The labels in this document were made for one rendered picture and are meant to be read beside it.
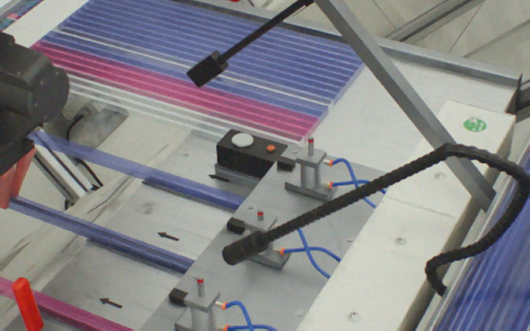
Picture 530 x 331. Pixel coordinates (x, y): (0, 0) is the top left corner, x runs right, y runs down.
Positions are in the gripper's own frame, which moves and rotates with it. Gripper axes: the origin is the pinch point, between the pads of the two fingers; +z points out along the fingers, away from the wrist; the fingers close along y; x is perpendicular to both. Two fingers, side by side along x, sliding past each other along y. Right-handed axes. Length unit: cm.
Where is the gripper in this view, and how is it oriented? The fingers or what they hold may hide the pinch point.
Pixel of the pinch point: (5, 197)
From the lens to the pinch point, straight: 119.7
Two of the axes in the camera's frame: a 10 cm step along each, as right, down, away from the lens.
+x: -8.9, -2.7, 3.7
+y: 4.6, -5.5, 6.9
